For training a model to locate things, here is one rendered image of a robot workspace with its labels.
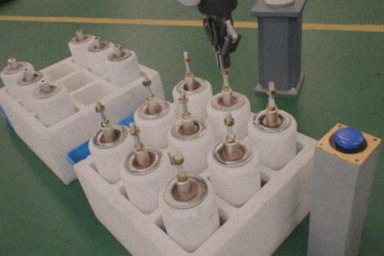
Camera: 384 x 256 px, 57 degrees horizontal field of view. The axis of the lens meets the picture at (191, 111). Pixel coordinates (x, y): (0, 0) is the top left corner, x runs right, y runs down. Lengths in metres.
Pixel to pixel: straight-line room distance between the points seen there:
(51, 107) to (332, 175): 0.71
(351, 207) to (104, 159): 0.46
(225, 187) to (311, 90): 0.71
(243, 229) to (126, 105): 0.57
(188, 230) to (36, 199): 0.59
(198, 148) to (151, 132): 0.13
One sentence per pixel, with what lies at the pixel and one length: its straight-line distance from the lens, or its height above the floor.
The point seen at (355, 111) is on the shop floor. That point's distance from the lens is 1.20.
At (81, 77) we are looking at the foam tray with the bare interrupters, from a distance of 1.25.
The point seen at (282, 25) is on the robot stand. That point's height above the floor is 0.25.
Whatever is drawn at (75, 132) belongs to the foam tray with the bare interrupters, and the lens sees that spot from 1.02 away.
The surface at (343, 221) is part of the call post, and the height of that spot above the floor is 0.18.
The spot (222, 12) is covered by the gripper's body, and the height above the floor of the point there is 0.47.
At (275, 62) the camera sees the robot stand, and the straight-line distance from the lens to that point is 1.19.
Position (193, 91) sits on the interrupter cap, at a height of 0.25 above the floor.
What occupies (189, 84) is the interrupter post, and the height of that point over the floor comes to 0.26.
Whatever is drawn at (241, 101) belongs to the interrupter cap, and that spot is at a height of 0.25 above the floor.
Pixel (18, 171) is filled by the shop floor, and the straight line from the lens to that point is 1.22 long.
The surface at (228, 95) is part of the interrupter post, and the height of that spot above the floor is 0.27.
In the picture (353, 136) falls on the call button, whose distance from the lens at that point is 0.58.
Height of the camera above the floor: 0.69
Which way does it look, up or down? 35 degrees down
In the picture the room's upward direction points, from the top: 10 degrees counter-clockwise
